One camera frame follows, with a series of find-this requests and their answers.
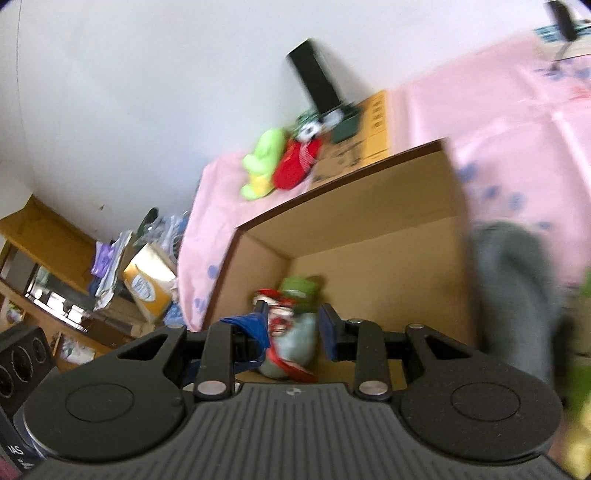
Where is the yellow cardboard box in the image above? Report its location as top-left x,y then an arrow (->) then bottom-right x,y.
309,89 -> 394,188

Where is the brown cardboard box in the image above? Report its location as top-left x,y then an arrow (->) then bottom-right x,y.
200,138 -> 479,386

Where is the red white patterned scarf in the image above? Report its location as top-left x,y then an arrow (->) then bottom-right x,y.
253,289 -> 318,383

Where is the wooden shelf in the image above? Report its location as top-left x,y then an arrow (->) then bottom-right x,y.
1,196 -> 132,370

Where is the black charger with cable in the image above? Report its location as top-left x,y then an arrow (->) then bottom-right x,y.
533,1 -> 590,63

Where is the yellow cloth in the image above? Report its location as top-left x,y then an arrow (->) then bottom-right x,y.
562,414 -> 591,479

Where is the light blue zipper pouch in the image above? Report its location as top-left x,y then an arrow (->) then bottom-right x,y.
259,313 -> 318,383

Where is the pink floral bed sheet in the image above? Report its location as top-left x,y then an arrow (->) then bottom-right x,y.
178,38 -> 590,330

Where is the black speaker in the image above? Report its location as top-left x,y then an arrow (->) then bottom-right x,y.
0,323 -> 55,418

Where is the green plush toy with face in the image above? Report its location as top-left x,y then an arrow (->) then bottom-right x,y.
279,276 -> 321,314

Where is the black rectangular box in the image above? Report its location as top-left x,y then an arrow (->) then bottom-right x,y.
287,39 -> 342,117

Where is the yellow tissue pack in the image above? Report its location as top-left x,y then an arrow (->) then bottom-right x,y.
123,243 -> 176,324

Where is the lime green plush toy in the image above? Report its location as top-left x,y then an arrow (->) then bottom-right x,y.
240,128 -> 288,201

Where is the grey cloth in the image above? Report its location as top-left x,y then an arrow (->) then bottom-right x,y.
471,221 -> 562,385

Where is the red plush toy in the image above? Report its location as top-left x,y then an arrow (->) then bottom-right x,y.
273,138 -> 322,190

